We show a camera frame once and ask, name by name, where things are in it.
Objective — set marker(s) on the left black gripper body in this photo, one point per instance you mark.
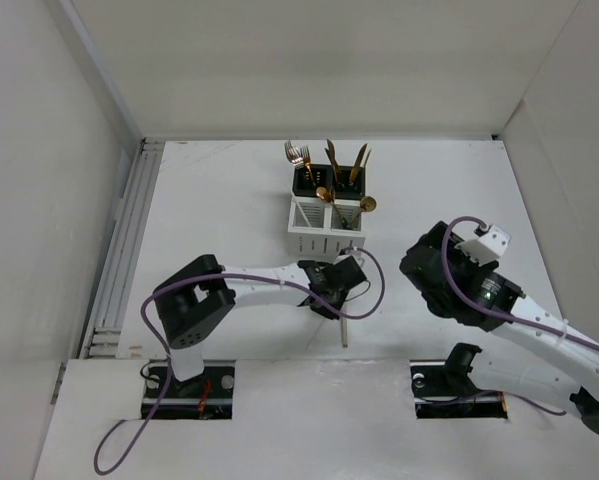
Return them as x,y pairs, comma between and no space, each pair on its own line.
327,312

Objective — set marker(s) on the gold fork green handle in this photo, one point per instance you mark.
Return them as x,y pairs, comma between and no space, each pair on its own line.
305,153

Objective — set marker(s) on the aluminium rail frame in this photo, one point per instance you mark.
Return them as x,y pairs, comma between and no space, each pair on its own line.
103,325

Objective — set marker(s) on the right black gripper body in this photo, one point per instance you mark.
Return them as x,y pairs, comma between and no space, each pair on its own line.
462,261

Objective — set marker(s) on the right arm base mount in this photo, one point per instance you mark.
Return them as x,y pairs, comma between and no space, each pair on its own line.
443,390

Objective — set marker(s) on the rose gold knife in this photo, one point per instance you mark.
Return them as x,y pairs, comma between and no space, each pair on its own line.
337,172

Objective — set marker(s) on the gold spoon green handle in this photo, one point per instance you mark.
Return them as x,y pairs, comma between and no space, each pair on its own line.
323,194
366,205
332,200

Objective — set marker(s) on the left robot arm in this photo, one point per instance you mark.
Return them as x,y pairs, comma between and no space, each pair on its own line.
193,302

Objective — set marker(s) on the black utensil container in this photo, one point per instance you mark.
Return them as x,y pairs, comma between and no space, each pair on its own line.
305,183

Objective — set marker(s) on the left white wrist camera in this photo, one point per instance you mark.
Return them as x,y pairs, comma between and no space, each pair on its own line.
351,252

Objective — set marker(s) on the gold knife green handle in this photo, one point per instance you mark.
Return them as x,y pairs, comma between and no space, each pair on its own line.
364,164
326,150
357,164

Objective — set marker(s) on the silver fork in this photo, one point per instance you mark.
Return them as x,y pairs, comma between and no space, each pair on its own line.
293,154

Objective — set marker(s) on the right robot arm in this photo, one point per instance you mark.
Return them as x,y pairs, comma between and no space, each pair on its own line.
568,376

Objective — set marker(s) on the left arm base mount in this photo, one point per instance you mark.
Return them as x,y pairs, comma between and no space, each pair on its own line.
208,396

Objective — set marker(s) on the beige plastic spoon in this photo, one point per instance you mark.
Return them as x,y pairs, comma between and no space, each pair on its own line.
344,333

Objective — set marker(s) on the rose gold fork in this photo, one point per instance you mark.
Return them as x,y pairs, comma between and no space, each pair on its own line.
303,168

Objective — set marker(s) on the white utensil container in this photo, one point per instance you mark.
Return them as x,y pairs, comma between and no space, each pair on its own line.
326,238

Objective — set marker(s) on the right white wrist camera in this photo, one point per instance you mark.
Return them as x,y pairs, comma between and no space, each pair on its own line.
489,244

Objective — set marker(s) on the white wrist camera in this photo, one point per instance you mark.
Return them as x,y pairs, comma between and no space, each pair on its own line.
489,244
351,252

